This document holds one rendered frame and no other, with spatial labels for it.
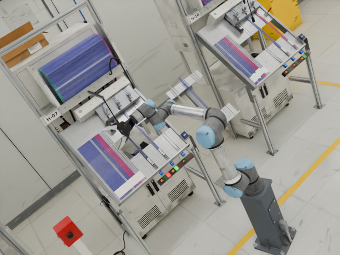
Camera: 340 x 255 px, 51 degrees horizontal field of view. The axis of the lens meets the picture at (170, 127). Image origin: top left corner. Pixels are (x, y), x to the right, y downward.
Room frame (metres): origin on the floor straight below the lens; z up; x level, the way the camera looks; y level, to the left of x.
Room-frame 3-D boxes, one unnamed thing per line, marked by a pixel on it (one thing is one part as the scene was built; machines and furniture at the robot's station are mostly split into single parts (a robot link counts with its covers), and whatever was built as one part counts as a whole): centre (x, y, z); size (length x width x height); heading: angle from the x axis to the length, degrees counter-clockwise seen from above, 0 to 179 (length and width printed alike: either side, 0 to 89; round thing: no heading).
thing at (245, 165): (1.71, -0.30, 0.72); 0.13 x 0.12 x 0.14; 128
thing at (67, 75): (2.63, 0.38, 1.52); 0.51 x 0.13 x 0.27; 112
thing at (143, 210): (2.72, 0.49, 0.31); 0.70 x 0.65 x 0.62; 112
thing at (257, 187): (1.71, -0.30, 0.60); 0.15 x 0.15 x 0.10
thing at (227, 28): (3.10, -0.94, 0.65); 1.01 x 0.73 x 1.29; 22
